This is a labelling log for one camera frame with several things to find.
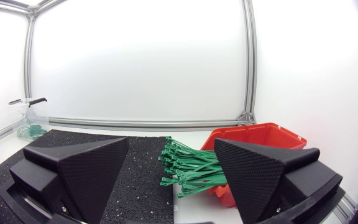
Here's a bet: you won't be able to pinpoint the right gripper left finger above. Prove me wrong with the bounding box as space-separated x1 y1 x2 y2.
9 136 130 224

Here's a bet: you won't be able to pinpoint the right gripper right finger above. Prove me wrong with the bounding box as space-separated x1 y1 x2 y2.
213 138 344 224

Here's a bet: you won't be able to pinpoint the red plastic box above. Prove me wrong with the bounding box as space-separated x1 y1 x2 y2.
200 122 308 208

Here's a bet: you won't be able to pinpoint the black speckled mat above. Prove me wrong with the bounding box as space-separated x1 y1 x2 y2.
0 129 175 224

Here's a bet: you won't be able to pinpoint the closed green cable ties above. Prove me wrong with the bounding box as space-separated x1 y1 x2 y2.
16 112 48 141

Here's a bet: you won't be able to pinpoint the bundle of green cable ties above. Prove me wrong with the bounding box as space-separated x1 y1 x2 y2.
158 136 229 198

